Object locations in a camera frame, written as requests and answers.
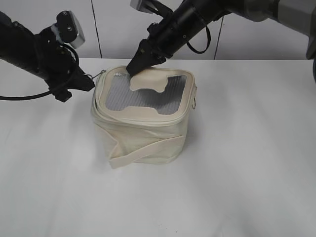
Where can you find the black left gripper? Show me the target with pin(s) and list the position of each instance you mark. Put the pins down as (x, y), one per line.
(58, 62)

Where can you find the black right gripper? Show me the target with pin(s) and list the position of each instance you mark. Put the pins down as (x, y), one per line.
(166, 38)

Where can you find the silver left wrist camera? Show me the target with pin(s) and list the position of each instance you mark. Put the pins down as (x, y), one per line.
(69, 29)

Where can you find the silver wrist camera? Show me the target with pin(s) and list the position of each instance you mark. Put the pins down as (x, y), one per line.
(142, 5)
(69, 29)

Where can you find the cream canvas zipper bag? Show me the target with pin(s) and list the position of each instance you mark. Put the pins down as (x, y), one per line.
(144, 118)

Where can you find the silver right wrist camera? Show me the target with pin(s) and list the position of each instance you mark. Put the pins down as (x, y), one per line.
(142, 5)

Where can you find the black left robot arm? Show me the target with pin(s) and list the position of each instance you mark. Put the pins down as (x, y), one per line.
(17, 48)

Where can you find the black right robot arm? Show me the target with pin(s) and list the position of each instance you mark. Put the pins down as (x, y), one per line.
(299, 15)

